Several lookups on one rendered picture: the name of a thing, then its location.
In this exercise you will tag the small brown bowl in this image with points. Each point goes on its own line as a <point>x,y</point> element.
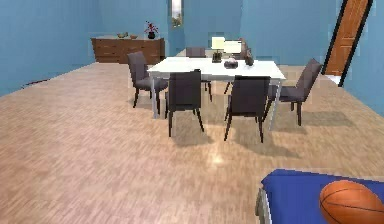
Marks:
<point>133,36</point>

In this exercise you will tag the red flowers in black vase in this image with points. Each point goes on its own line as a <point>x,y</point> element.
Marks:
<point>151,30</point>

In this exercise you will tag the pale yellow table lamp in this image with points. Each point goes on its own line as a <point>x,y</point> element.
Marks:
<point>217,46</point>

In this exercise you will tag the dark glass bowl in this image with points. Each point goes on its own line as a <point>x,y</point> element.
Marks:
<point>231,63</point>

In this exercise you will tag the brown wooden sideboard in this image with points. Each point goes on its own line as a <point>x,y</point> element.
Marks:
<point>126,50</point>

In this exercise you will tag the white dining table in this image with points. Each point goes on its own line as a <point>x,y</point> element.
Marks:
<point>213,69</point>

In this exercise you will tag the blue bed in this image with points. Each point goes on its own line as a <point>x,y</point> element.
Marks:
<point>293,196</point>

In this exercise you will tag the orange basketball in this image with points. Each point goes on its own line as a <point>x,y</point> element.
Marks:
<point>350,203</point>

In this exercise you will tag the white table lamp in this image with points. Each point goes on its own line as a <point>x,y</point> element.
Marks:
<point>232,47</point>

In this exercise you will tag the narrow window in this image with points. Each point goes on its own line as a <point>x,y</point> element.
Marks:
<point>177,12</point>

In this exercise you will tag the dark brown vase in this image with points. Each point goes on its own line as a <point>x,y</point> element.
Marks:
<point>249,59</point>

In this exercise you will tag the green bowl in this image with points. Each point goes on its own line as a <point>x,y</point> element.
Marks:
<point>122,35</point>

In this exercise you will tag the orange wooden room door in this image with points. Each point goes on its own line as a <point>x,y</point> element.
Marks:
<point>346,36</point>

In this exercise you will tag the dark grey dining chair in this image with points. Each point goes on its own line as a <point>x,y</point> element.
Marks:
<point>141,75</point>
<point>247,96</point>
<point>196,52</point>
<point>182,93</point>
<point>301,86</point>

